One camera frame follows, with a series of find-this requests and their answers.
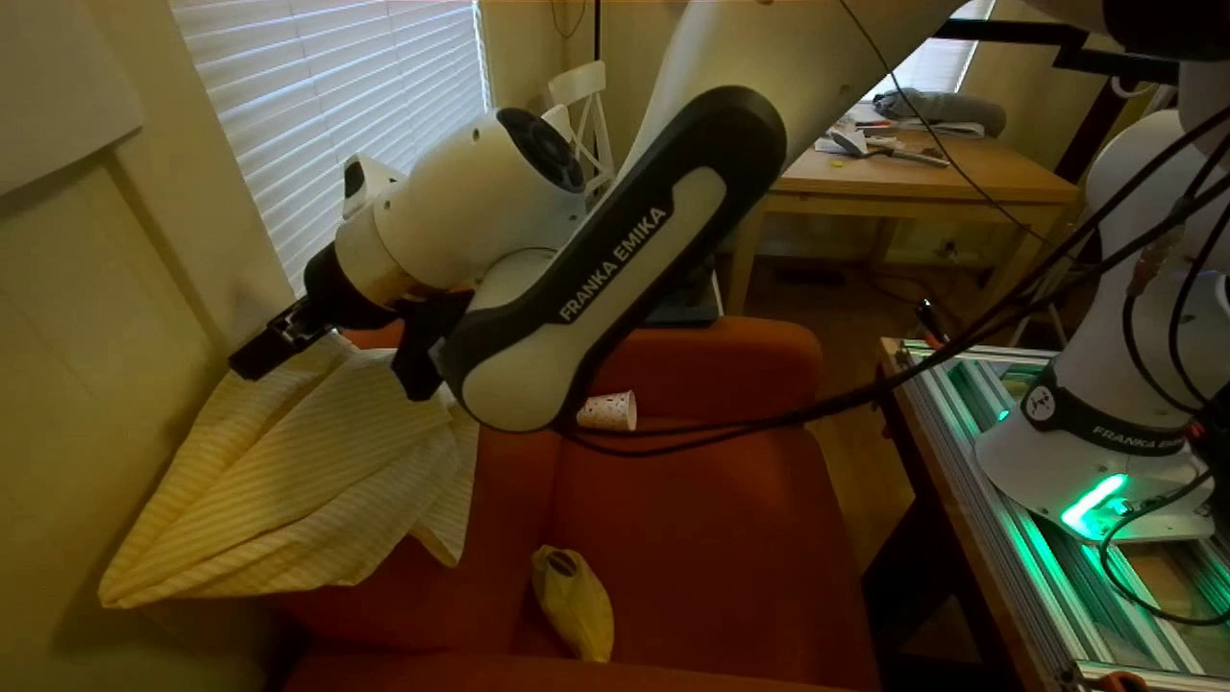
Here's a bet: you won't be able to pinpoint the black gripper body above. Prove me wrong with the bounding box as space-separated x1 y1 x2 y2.
300 244 402 340

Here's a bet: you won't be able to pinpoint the yellow white striped towel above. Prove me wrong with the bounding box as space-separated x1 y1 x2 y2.
97 330 479 613

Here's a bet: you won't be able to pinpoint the yellow banana-shaped zip case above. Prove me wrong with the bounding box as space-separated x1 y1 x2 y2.
532 544 617 668

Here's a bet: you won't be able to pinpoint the white wooden dining chair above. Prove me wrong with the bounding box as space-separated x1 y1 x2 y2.
547 59 612 166

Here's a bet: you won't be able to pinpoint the white window blinds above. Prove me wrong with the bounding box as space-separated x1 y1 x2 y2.
166 0 501 299

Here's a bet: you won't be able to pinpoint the white paper cup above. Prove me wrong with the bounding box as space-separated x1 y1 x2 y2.
571 389 642 435

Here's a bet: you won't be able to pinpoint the orange upholstered armchair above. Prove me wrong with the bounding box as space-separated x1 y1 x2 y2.
273 313 887 692

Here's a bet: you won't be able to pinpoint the red black hand clamp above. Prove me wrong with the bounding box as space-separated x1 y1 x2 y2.
911 295 954 355

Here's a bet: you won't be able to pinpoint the light wooden table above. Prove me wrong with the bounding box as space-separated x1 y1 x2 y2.
724 100 1085 344

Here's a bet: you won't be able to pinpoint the grey folded cloth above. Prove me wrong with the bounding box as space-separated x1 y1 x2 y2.
871 84 1011 137

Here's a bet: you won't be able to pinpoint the bright rear window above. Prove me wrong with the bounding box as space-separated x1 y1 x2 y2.
881 35 993 109

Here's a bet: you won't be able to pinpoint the thin black hanging cable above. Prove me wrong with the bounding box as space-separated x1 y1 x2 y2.
839 0 1093 260

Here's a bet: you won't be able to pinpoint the aluminium frame robot table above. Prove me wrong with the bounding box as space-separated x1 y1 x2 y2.
876 333 1230 692

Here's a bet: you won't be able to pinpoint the black overhead boom mount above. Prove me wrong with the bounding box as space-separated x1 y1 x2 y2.
933 10 1230 90

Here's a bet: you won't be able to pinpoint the black looped base cable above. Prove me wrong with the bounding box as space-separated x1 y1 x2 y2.
1093 467 1230 627

